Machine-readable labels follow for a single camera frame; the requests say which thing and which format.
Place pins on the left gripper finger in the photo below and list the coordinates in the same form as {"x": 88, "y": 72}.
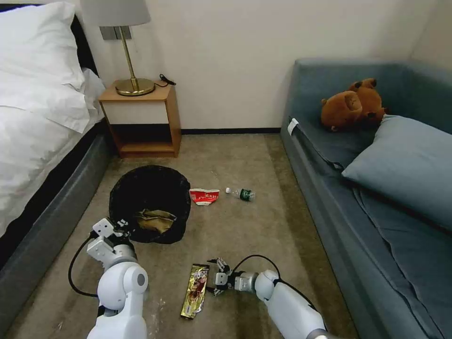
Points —
{"x": 128, "y": 234}
{"x": 122, "y": 222}

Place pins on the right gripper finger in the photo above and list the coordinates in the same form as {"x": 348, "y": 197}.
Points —
{"x": 216, "y": 290}
{"x": 221, "y": 265}

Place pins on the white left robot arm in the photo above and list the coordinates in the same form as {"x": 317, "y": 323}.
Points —
{"x": 120, "y": 282}

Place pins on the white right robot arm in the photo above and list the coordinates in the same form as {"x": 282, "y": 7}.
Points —
{"x": 289, "y": 307}

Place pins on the crumpled brown paper garbage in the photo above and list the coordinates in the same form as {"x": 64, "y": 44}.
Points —
{"x": 155, "y": 220}

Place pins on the black trash bin with bag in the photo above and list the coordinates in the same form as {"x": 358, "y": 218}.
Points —
{"x": 152, "y": 190}

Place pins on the gold snack wrapper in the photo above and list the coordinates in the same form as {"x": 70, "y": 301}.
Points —
{"x": 195, "y": 293}

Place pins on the red and white crumpled packet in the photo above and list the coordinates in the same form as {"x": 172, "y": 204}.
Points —
{"x": 205, "y": 197}

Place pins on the clear bottle with green label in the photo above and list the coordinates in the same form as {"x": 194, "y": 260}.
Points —
{"x": 245, "y": 194}

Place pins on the wooden nightstand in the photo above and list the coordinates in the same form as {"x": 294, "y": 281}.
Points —
{"x": 141, "y": 113}

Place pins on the white bed duvet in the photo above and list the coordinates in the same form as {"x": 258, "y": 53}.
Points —
{"x": 31, "y": 148}

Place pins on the blue-grey sofa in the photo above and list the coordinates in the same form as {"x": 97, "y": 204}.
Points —
{"x": 335, "y": 226}

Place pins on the dark baseboard strip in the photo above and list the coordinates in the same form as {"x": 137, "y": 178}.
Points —
{"x": 229, "y": 131}

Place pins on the gold lamp with grey shade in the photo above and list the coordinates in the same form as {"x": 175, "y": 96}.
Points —
{"x": 133, "y": 84}

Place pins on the white sofa tag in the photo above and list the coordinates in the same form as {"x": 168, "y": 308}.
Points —
{"x": 293, "y": 126}

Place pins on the black headboard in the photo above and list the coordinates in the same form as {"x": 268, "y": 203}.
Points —
{"x": 83, "y": 42}

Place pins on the large white pillow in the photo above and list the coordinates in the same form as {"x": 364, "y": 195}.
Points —
{"x": 31, "y": 53}

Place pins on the blue-grey cushion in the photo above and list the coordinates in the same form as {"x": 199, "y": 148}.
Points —
{"x": 406, "y": 173}

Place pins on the brown plush toy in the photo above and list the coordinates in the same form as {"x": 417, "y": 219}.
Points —
{"x": 353, "y": 102}

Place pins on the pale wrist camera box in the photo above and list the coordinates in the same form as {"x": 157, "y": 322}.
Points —
{"x": 103, "y": 226}
{"x": 221, "y": 279}

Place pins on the grey padded bed frame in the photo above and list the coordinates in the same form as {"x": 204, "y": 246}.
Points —
{"x": 53, "y": 226}

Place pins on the grey wall switch panel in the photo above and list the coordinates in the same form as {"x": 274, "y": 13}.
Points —
{"x": 107, "y": 33}

